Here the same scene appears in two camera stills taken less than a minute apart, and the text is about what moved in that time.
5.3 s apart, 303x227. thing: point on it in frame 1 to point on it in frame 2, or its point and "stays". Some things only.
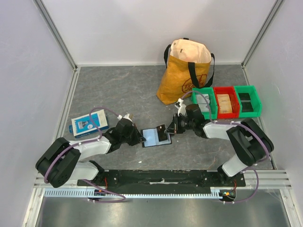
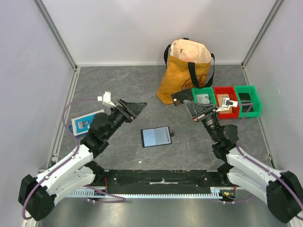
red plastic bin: [233, 96] stays
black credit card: [162, 135] to [178, 98]
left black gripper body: [131, 138] to [117, 118]
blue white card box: [83, 125] stays
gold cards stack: [224, 103] stays
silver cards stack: [203, 101] stays
